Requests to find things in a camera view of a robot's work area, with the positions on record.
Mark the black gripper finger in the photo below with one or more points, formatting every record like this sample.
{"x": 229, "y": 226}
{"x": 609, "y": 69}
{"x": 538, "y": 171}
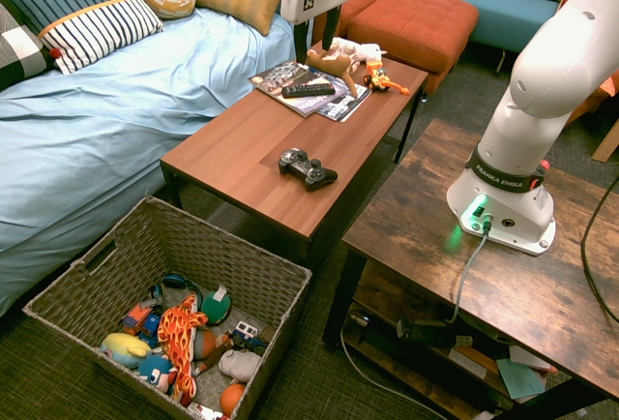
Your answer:
{"x": 331, "y": 28}
{"x": 303, "y": 42}

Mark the black gamepad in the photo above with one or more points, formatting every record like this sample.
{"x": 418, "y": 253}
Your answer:
{"x": 302, "y": 164}

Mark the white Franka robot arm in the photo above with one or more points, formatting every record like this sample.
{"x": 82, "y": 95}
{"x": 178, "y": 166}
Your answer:
{"x": 532, "y": 76}

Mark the grey woven basket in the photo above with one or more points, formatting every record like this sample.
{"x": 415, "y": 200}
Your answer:
{"x": 159, "y": 241}

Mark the white unicorn plush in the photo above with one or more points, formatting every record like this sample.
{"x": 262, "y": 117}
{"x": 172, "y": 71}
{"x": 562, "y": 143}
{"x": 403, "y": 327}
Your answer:
{"x": 358, "y": 50}

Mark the brown kangaroo plush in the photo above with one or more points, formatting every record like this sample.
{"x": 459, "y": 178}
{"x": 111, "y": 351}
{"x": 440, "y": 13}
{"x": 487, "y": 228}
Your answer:
{"x": 331, "y": 66}

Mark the magazine with grey cover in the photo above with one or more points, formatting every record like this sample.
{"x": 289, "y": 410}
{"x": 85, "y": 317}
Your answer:
{"x": 278, "y": 76}

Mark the black TV remote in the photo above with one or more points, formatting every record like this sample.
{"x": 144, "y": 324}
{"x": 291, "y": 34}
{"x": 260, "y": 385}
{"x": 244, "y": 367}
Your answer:
{"x": 309, "y": 89}

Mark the orange toy excavator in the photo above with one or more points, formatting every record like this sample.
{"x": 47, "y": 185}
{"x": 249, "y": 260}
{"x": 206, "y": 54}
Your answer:
{"x": 377, "y": 76}

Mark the business magazine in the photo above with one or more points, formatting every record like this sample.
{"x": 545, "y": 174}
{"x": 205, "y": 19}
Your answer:
{"x": 338, "y": 108}

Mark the orange tufted ottoman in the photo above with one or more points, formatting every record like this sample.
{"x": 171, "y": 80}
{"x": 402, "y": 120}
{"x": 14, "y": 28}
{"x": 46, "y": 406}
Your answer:
{"x": 411, "y": 23}

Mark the reddish wooden coffee table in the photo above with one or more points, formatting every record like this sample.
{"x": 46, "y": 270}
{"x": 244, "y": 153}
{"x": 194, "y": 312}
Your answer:
{"x": 271, "y": 129}

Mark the blue armchair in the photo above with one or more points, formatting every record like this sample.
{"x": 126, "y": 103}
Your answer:
{"x": 503, "y": 8}

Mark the light blue sofa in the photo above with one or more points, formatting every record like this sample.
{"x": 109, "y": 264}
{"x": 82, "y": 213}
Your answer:
{"x": 121, "y": 100}

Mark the white navy striped pillow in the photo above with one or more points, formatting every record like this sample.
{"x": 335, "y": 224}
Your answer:
{"x": 97, "y": 28}

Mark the rustic dark wooden table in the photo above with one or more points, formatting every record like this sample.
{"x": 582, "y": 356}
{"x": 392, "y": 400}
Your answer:
{"x": 411, "y": 226}

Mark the blue headphones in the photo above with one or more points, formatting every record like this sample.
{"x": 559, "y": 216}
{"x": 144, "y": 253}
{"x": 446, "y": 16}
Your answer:
{"x": 174, "y": 280}

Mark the orange chair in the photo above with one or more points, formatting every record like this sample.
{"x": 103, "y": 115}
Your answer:
{"x": 602, "y": 96}

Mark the green plush ball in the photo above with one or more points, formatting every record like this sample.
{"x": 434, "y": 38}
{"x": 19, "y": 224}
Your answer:
{"x": 215, "y": 308}

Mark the black white checkered pillow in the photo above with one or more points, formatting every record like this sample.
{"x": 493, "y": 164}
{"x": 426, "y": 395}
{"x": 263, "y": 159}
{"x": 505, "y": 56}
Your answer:
{"x": 14, "y": 47}

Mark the white blue toy truck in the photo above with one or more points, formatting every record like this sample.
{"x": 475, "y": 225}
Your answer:
{"x": 246, "y": 333}

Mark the light wooden furniture leg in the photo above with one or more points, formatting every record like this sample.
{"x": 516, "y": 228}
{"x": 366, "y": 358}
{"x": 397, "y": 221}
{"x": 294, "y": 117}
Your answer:
{"x": 608, "y": 144}

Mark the black power strip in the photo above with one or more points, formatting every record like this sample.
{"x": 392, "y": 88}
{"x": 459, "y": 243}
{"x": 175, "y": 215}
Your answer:
{"x": 425, "y": 333}

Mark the brown plush football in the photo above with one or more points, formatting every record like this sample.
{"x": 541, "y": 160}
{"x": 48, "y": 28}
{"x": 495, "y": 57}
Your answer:
{"x": 205, "y": 342}

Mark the orange toy truck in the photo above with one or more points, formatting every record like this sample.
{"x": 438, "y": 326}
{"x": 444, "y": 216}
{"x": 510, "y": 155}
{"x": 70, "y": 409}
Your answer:
{"x": 138, "y": 316}

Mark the orange flame patterned plush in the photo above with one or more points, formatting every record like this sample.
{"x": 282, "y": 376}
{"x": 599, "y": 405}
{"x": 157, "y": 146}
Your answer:
{"x": 176, "y": 338}

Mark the grey plush toy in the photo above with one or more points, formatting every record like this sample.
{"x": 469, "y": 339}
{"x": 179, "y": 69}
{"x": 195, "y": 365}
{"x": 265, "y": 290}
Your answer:
{"x": 239, "y": 364}

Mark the yellow haired doll plush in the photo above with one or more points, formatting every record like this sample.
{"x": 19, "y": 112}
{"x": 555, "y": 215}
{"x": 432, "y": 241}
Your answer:
{"x": 123, "y": 346}

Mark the blue superhero plush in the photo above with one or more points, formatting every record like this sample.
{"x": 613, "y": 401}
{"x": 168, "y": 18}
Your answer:
{"x": 155, "y": 371}

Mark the orange ball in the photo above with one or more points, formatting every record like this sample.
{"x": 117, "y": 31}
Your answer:
{"x": 232, "y": 398}

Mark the red white toy car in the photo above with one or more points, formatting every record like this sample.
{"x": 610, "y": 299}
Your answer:
{"x": 200, "y": 410}

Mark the teal paper notebook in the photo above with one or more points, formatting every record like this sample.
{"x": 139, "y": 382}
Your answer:
{"x": 520, "y": 379}

